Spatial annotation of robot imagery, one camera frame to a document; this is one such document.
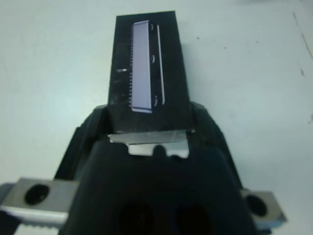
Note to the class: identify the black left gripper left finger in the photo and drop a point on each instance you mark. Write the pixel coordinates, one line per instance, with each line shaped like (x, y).
(80, 147)

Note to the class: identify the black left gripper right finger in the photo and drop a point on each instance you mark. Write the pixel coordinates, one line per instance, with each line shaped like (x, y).
(215, 147)

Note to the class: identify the black box lid with picture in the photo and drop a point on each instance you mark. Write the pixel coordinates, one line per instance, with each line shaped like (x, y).
(171, 73)

